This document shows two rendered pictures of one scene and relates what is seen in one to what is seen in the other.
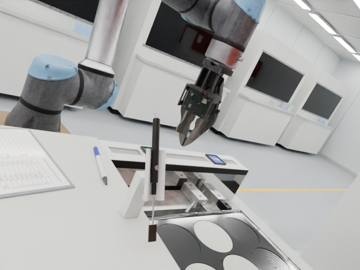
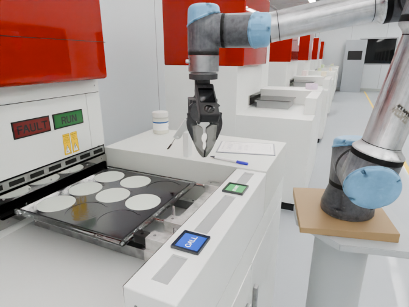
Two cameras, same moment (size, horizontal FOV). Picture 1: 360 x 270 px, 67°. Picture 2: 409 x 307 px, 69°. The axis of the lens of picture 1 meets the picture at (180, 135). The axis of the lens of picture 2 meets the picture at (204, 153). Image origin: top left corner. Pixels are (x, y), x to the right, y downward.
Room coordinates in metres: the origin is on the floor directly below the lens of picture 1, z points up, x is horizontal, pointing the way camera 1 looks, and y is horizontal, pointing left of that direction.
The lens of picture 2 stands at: (1.33, -0.31, 1.29)
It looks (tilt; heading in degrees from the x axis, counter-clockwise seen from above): 18 degrees down; 157
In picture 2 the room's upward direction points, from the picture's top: straight up
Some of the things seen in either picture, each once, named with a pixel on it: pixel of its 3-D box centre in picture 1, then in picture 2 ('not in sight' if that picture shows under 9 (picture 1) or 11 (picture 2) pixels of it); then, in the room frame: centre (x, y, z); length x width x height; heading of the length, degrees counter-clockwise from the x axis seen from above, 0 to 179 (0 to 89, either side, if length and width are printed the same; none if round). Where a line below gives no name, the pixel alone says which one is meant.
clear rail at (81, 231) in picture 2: (287, 260); (64, 225); (0.60, -0.37, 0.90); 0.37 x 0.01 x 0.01; 43
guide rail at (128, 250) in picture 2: not in sight; (102, 239); (0.61, -0.29, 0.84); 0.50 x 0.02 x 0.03; 43
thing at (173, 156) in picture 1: (177, 175); (217, 237); (0.79, -0.05, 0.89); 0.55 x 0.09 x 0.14; 133
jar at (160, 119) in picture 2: not in sight; (160, 122); (0.05, 0.03, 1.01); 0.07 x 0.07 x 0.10
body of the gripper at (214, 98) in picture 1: (206, 89); (202, 98); (0.63, -0.01, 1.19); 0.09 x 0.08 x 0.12; 165
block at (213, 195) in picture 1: (212, 194); (164, 243); (0.77, -0.17, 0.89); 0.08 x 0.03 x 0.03; 43
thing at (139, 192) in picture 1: (146, 189); (183, 136); (0.40, 0.01, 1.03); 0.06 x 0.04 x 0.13; 43
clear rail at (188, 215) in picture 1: (195, 215); (165, 208); (0.61, -0.12, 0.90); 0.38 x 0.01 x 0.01; 133
